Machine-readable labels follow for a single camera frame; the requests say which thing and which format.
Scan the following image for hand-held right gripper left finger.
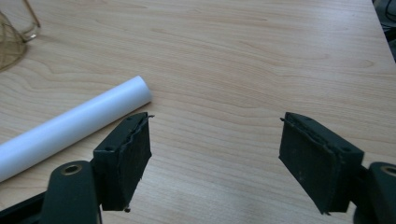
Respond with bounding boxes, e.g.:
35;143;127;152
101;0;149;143
91;111;155;212

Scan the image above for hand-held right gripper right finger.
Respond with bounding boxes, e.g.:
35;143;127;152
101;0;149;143
277;111;365;216

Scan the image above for white plastic tube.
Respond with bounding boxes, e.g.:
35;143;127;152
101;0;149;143
0;75;153;184

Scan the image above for clear glass pitcher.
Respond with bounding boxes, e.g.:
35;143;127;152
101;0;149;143
0;0;42;73

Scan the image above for black cable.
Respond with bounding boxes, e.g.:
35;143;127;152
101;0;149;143
384;0;396;23

